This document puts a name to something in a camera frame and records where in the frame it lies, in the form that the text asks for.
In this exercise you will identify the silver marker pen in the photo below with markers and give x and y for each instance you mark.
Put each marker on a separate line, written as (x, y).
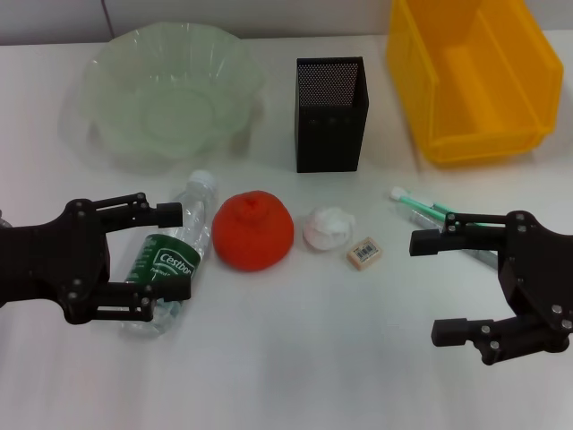
(423, 219)

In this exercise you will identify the black mesh pen holder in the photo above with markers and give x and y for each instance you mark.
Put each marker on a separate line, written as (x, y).
(329, 134)

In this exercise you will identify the clear water bottle green label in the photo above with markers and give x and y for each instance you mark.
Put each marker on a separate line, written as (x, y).
(188, 237)

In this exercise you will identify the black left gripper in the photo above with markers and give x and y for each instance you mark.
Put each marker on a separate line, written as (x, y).
(49, 264)

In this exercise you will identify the translucent green plastic fruit bowl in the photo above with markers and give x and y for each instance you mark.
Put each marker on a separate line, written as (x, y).
(165, 98)

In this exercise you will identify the yellow plastic bin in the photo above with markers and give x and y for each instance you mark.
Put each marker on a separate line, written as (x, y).
(483, 98)

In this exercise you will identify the green white-tipped swab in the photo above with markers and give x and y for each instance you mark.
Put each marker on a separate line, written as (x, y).
(414, 200)

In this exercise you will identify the white paper ball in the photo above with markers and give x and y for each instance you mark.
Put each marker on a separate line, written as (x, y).
(327, 228)

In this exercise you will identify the orange knitted toy fruit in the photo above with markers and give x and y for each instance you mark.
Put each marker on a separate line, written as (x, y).
(253, 233)

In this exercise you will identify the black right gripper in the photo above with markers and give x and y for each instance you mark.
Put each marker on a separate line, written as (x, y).
(541, 269)

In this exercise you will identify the beige eraser with barcode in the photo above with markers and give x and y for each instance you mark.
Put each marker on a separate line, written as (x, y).
(365, 254)

